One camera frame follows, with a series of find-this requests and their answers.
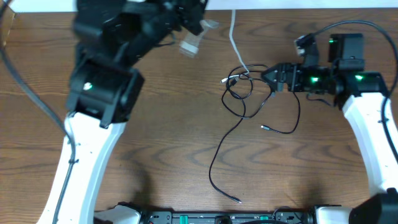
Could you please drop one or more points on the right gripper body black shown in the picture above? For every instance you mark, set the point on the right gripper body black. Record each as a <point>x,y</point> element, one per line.
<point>311,79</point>

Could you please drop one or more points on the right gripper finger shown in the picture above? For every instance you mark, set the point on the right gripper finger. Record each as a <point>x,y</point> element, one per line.
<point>272,72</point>
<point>273,81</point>

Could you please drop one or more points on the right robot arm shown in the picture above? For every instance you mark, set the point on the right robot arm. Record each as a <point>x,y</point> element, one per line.
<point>362,97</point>

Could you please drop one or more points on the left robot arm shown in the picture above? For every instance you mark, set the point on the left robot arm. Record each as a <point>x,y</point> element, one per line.
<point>104,87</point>

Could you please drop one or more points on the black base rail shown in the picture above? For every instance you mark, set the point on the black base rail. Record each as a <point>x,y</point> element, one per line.
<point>284,215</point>

